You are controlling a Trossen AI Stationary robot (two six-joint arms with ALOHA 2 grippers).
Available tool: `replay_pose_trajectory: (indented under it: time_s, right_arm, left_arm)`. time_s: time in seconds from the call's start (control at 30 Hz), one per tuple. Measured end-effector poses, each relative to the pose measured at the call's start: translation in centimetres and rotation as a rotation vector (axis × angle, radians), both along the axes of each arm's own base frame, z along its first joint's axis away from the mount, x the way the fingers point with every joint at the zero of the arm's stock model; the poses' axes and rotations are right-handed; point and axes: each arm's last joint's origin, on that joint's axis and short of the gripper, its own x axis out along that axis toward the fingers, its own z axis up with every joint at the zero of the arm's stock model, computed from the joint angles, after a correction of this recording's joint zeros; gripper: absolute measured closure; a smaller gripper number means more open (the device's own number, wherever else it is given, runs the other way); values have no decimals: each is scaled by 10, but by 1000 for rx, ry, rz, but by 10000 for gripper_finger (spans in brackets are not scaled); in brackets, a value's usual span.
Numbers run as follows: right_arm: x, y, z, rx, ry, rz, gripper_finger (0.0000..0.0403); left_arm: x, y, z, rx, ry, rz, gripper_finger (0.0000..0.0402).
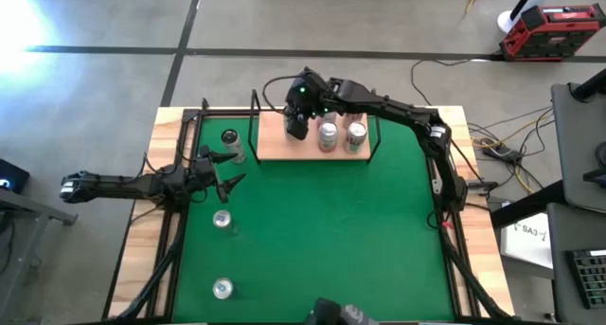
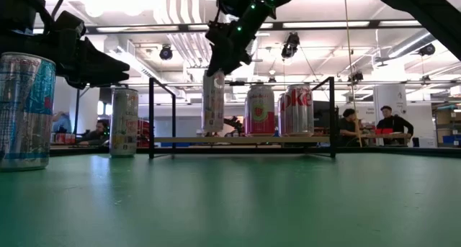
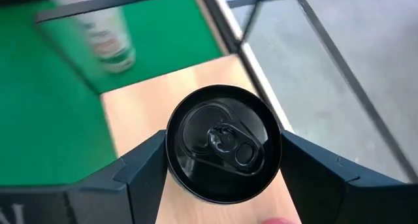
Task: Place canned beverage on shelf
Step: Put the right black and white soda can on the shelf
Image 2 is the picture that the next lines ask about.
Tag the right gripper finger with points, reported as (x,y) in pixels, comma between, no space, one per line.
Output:
(221,59)
(243,57)

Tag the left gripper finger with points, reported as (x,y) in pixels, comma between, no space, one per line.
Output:
(102,62)
(109,77)

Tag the white Celsius can black lid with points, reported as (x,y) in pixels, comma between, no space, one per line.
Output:
(213,103)
(124,124)

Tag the red Spindrift can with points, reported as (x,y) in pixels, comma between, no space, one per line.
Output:
(260,112)

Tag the silver Diet Coke can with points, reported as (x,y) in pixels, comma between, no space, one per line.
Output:
(300,110)
(281,113)

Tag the blue silver Red Bull can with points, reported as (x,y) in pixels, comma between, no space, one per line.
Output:
(25,110)

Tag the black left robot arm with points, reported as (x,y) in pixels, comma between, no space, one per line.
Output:
(18,43)

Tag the black background robot arm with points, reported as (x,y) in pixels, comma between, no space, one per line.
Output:
(234,124)

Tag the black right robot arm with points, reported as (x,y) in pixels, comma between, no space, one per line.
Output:
(425,9)

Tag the storage shelf with boxes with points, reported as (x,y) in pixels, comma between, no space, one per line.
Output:
(446,124)

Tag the person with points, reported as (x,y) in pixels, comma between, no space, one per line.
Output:
(93,133)
(62,121)
(347,126)
(392,126)

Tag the red bin rack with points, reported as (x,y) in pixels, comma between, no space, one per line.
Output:
(143,133)

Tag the wooden workbench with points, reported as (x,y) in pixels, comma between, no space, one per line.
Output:
(367,135)

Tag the white building column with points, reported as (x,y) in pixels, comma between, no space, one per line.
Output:
(390,95)

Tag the small red box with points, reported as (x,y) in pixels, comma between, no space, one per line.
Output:
(381,131)

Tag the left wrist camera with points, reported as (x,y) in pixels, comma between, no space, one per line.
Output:
(68,20)

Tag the black overhead rig camera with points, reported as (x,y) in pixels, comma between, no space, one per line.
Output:
(290,45)

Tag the black ceiling camera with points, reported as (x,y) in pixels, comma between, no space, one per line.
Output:
(427,49)
(356,76)
(166,53)

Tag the black table frame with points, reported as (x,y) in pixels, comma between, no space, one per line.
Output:
(90,150)

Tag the wooden shelf black metal frame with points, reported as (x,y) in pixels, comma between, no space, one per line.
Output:
(288,140)

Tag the black overhead frame bar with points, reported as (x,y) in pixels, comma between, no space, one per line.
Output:
(374,23)

